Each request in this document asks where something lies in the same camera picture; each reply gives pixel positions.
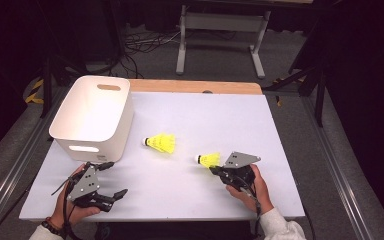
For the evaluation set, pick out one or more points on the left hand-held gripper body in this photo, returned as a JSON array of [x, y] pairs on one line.
[[85, 185]]

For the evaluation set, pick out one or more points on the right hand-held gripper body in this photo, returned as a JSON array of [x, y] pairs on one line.
[[240, 160]]

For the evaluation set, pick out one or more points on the white plastic storage bin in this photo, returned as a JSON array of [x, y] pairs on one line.
[[93, 113]]

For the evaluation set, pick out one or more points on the person's left hand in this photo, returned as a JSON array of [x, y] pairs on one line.
[[61, 208]]

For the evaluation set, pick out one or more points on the person's right hand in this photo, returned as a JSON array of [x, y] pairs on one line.
[[261, 196]]

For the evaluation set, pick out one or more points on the white table sheet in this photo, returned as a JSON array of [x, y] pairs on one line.
[[166, 193]]

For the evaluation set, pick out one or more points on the dark table grommet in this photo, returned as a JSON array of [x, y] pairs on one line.
[[207, 91]]

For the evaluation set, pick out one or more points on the wooden table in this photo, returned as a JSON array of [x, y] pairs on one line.
[[186, 86]]

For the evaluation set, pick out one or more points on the black metal stand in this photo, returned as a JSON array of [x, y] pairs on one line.
[[320, 100], [47, 86]]

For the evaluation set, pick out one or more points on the yellow black hazard tape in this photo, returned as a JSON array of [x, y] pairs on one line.
[[35, 91]]

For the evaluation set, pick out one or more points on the aluminium floor rail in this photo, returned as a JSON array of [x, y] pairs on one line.
[[335, 166], [20, 163]]

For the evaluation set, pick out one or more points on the grey metal desk frame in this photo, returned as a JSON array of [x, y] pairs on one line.
[[223, 22]]

